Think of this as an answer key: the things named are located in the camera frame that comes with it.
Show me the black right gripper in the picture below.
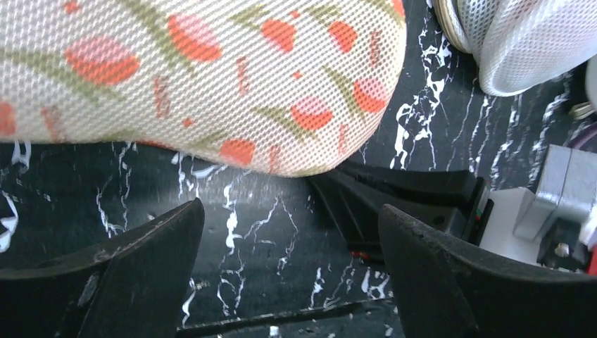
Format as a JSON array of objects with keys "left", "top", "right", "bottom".
[{"left": 308, "top": 145, "right": 596, "bottom": 275}]

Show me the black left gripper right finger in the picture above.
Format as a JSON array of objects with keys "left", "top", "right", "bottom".
[{"left": 378, "top": 205, "right": 596, "bottom": 337}]

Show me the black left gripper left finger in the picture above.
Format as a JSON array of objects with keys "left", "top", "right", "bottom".
[{"left": 1, "top": 199, "right": 205, "bottom": 337}]

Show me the floral mesh laundry bag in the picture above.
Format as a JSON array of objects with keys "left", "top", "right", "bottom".
[{"left": 1, "top": 1, "right": 407, "bottom": 177}]

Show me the white mesh laundry bag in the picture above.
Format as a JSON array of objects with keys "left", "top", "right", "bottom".
[{"left": 432, "top": 1, "right": 596, "bottom": 97}]

